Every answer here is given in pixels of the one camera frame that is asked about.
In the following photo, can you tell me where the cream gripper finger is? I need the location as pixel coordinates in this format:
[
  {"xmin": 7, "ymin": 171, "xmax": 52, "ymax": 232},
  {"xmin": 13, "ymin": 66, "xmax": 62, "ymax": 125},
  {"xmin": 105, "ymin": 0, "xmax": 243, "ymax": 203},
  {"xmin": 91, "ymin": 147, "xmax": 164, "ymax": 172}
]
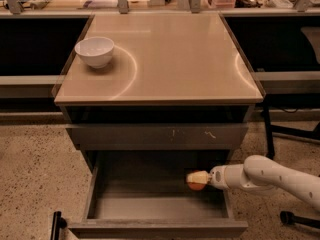
[{"xmin": 186, "ymin": 171, "xmax": 211, "ymax": 185}]

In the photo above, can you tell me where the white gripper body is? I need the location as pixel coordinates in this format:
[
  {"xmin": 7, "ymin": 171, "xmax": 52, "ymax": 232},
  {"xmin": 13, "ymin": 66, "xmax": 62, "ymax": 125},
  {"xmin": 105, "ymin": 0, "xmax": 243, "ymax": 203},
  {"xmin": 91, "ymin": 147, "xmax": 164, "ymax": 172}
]
[{"xmin": 210, "ymin": 165, "xmax": 228, "ymax": 190}]

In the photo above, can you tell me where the orange fruit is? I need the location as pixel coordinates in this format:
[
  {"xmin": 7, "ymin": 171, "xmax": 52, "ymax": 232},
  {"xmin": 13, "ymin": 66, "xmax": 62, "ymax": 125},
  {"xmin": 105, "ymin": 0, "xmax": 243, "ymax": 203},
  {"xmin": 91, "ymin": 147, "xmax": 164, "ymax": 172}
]
[{"xmin": 187, "ymin": 182, "xmax": 206, "ymax": 191}]

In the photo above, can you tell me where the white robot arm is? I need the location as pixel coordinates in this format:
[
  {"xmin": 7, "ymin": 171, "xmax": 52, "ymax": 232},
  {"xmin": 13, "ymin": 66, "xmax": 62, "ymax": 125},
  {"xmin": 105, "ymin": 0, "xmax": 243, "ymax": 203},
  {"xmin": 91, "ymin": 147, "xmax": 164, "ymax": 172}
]
[{"xmin": 186, "ymin": 155, "xmax": 320, "ymax": 211}]

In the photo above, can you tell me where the open grey middle drawer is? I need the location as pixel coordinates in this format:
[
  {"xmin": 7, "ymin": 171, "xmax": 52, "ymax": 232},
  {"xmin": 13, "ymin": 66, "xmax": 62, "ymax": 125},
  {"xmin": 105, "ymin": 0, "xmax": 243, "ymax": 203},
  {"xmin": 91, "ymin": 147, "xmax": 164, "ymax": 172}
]
[{"xmin": 69, "ymin": 150, "xmax": 248, "ymax": 239}]

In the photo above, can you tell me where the grey drawer cabinet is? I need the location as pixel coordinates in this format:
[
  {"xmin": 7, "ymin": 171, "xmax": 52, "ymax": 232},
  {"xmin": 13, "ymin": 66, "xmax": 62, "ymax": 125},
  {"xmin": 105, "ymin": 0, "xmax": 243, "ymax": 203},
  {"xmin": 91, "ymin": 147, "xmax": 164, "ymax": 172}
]
[{"xmin": 55, "ymin": 13, "xmax": 264, "ymax": 167}]

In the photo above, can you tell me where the closed grey top drawer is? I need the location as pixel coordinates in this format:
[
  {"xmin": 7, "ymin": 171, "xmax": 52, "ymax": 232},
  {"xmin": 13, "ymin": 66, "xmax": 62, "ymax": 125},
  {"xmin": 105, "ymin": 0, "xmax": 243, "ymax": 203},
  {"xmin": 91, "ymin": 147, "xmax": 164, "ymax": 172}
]
[{"xmin": 67, "ymin": 123, "xmax": 248, "ymax": 151}]

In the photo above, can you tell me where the black stand leg with caster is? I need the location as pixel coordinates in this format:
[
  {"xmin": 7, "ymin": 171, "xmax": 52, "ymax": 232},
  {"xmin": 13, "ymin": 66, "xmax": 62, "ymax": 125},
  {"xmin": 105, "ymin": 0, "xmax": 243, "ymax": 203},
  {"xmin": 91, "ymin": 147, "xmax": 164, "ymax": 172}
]
[{"xmin": 262, "ymin": 102, "xmax": 320, "ymax": 159}]

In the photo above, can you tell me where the black chair base leg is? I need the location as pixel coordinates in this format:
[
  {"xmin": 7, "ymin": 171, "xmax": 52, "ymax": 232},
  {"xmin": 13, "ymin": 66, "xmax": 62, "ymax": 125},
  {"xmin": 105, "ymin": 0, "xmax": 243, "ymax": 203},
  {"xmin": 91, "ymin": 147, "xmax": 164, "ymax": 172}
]
[{"xmin": 280, "ymin": 211, "xmax": 320, "ymax": 229}]

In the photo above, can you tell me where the white ceramic bowl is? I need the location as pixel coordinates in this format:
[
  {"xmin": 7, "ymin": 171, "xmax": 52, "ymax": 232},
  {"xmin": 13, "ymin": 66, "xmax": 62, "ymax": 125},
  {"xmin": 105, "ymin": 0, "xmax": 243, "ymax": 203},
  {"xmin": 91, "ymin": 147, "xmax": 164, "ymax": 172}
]
[{"xmin": 75, "ymin": 37, "xmax": 115, "ymax": 68}]

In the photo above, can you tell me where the black handle bottom left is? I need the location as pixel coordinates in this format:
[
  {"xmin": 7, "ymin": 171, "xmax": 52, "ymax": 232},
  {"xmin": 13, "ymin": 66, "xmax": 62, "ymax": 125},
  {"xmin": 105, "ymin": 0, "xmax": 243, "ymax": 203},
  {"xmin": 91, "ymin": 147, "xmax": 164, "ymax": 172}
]
[{"xmin": 50, "ymin": 211, "xmax": 67, "ymax": 240}]

